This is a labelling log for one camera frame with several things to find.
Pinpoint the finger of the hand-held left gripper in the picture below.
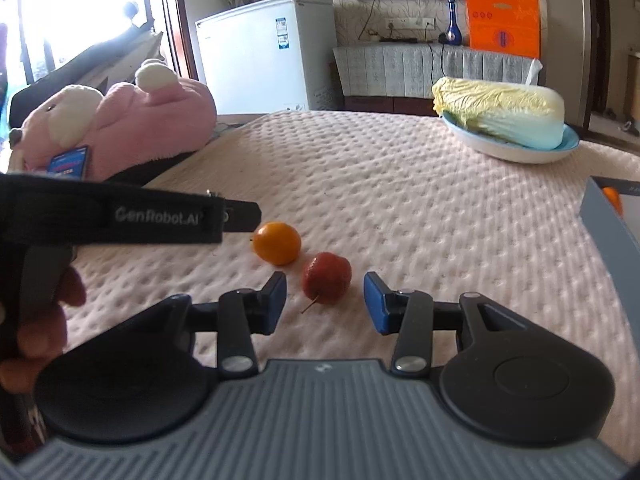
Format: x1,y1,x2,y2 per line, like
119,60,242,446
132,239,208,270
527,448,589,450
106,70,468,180
220,199,262,235

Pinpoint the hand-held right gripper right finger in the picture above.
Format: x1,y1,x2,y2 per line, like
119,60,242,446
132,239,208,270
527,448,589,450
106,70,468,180
363,271,531,376

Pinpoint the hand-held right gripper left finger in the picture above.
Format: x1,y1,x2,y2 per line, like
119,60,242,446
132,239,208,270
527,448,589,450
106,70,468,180
127,271,288,376

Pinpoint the round orange with stem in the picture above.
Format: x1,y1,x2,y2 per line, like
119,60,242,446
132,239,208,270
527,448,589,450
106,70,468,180
251,221,302,267

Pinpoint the red apple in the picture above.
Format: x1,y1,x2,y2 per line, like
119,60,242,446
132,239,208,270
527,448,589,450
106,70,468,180
300,251,352,315

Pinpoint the grey cardboard box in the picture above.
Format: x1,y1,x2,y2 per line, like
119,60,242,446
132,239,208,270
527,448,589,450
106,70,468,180
579,175,640,282

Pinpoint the person's left hand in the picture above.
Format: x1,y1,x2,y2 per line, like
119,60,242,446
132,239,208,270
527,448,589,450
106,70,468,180
0,264,87,393

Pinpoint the beige quilted bed cover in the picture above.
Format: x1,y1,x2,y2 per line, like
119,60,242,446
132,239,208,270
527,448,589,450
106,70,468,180
60,110,640,461

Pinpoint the pink plush toy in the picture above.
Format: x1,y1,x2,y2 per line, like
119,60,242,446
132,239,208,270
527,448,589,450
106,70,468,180
7,58,218,183

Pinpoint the white chest freezer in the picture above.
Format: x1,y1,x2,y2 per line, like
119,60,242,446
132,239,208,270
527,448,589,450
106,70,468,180
195,0,337,116

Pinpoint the dark wooden television cabinet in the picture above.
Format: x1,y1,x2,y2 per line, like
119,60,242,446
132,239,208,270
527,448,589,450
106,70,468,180
340,92,441,117

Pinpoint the white oval plate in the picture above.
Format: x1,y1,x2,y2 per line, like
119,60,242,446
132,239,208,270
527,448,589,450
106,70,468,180
442,112,581,164

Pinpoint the pale patterned cabinet cover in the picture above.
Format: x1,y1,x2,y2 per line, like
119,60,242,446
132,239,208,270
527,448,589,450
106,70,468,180
332,44,543,98

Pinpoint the napa cabbage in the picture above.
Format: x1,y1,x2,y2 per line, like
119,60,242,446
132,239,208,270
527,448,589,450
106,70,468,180
431,76,566,151

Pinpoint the blue glass bottle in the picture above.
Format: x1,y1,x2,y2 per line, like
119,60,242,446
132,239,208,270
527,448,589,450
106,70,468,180
445,0,462,45

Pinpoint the orange gift box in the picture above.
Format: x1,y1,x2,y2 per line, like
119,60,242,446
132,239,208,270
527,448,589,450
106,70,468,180
464,0,542,59

